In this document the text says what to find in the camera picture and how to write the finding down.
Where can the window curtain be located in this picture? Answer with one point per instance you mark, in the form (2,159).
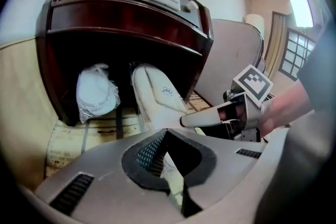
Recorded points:
(275,42)

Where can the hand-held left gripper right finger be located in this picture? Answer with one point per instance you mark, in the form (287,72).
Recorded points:
(231,178)

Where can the beige bed base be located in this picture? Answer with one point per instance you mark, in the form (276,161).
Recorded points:
(23,99)

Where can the armchair with blue seat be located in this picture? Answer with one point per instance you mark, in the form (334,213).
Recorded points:
(225,55)

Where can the dark wooden nightstand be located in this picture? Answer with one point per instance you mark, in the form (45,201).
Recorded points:
(118,15)

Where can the white round knob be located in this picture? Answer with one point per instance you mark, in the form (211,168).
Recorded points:
(191,5)

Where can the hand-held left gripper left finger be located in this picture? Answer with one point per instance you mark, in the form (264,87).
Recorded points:
(105,165)

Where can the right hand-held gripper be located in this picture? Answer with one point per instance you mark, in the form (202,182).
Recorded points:
(253,81)

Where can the person's right forearm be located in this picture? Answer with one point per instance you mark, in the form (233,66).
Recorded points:
(286,107)

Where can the dark framed grid window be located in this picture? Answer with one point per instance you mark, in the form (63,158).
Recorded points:
(291,55)

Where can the floor lamp with white shade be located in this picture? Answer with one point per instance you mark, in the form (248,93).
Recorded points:
(254,22)

